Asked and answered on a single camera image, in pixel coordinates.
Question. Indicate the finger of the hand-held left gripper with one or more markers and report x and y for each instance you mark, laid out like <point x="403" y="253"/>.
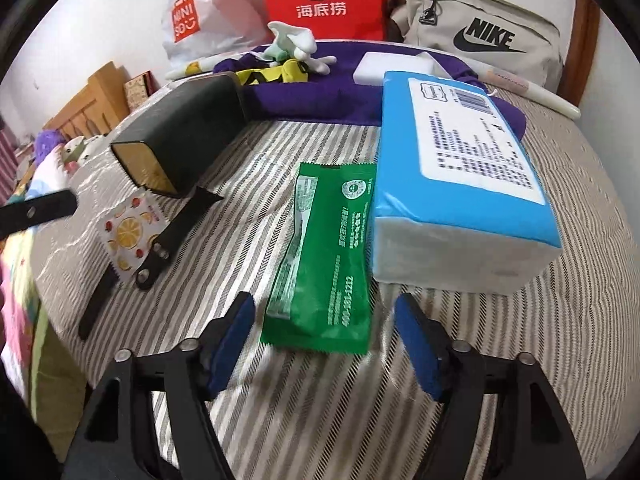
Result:
<point x="40" y="211"/>

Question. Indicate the blue tissue pack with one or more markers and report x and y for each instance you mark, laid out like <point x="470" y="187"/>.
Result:
<point x="460" y="170"/>

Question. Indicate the white plastic shopping bag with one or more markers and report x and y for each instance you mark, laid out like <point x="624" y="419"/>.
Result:
<point x="225" y="15"/>

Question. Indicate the white green soft toy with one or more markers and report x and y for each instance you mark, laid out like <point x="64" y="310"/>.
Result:
<point x="292" y="45"/>

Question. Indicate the brown wooden door frame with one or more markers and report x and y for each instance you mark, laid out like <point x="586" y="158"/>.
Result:
<point x="582" y="45"/>

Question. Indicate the striped mattress pad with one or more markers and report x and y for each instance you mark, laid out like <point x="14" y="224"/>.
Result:
<point x="320" y="410"/>

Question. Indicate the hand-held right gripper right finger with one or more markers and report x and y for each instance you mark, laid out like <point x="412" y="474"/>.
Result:
<point x="417" y="350"/>

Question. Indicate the grey sling bag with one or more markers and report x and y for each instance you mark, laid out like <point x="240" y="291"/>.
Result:
<point x="475" y="30"/>

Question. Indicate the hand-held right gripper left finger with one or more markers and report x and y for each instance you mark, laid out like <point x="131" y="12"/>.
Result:
<point x="232" y="345"/>

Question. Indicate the wooden headboard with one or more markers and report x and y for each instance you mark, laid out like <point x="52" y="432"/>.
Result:
<point x="95" y="100"/>

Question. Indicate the red paper bag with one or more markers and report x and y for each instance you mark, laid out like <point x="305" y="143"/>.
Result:
<point x="320" y="5"/>

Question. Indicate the white green plush toy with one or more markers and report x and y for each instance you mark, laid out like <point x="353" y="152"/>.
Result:
<point x="80" y="150"/>

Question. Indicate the purple plush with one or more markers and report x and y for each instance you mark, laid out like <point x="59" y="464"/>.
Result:
<point x="47" y="145"/>

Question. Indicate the white foam block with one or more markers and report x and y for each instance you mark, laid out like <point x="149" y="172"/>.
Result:
<point x="395" y="70"/>

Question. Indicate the purple towel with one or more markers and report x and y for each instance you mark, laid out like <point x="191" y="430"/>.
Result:
<point x="320" y="100"/>

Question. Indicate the dark green box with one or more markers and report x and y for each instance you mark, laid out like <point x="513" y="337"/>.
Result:
<point x="185" y="120"/>

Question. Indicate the yellow cloth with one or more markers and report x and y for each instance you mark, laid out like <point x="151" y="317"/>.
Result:
<point x="270" y="75"/>

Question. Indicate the white paper roll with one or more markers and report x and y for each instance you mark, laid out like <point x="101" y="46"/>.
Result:
<point x="550" y="100"/>

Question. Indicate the patterned flat box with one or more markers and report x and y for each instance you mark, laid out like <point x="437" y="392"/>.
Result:
<point x="137" y="91"/>

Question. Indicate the green sachet packet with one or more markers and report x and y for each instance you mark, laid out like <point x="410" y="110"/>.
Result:
<point x="325" y="260"/>

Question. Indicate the fruit print packet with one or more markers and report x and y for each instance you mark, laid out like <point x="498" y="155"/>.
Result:
<point x="130" y="232"/>

